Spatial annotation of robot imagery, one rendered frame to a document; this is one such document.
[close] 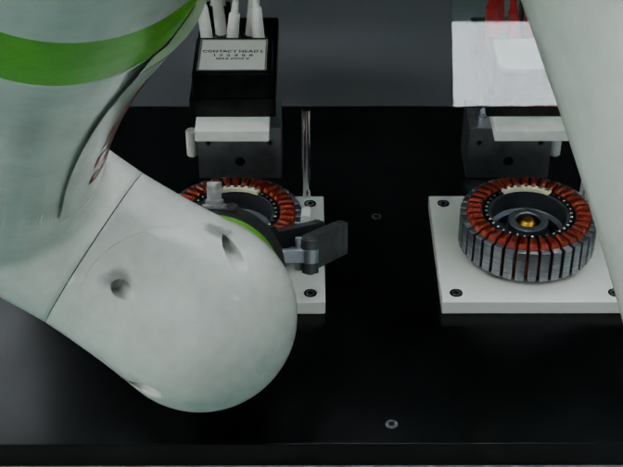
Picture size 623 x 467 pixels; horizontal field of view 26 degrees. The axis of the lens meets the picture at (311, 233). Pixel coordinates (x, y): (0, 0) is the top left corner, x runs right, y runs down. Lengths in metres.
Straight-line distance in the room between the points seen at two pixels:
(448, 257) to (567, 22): 0.72
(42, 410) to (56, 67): 0.59
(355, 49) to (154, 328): 0.64
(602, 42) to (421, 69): 0.93
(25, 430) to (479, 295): 0.37
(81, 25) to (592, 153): 0.16
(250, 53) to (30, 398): 0.33
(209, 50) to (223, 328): 0.45
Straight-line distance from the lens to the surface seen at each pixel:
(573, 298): 1.09
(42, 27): 0.41
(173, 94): 1.34
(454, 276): 1.10
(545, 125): 1.11
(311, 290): 1.08
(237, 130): 1.09
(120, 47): 0.44
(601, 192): 0.42
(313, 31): 1.30
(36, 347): 1.06
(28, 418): 1.00
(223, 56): 1.11
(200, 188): 1.13
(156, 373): 0.73
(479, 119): 1.22
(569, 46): 0.41
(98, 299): 0.72
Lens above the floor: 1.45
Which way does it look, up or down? 36 degrees down
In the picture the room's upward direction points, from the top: straight up
